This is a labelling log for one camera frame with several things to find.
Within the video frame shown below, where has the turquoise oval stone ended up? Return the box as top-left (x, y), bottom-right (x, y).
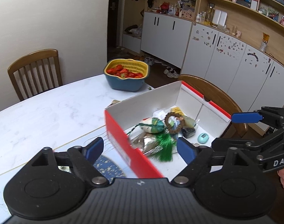
top-left (197, 133), bottom-right (209, 144)

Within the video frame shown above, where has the brown woven wreath ring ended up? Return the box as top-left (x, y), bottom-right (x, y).
top-left (164, 111), bottom-right (186, 135)

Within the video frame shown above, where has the yellow small carton box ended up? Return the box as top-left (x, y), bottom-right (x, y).
top-left (170, 107), bottom-right (185, 117)

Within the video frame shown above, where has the wooden chair at wall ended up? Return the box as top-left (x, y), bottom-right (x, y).
top-left (7, 49), bottom-right (63, 101)

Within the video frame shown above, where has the silver foil snack bag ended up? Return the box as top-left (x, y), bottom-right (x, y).
top-left (130, 132), bottom-right (163, 156)

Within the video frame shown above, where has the yellow blue strawberry basket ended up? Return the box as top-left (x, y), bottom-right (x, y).
top-left (103, 59), bottom-right (150, 92)

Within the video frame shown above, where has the black ball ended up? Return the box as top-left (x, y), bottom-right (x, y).
top-left (181, 127), bottom-right (196, 139)

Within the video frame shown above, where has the wooden chair near cabinets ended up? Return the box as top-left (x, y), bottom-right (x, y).
top-left (178, 74), bottom-right (248, 139)

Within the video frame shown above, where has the red white cardboard box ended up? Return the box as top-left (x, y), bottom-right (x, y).
top-left (104, 81), bottom-right (231, 180)

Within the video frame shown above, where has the white wall cabinet unit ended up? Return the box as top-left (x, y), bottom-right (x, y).
top-left (134, 0), bottom-right (284, 111)

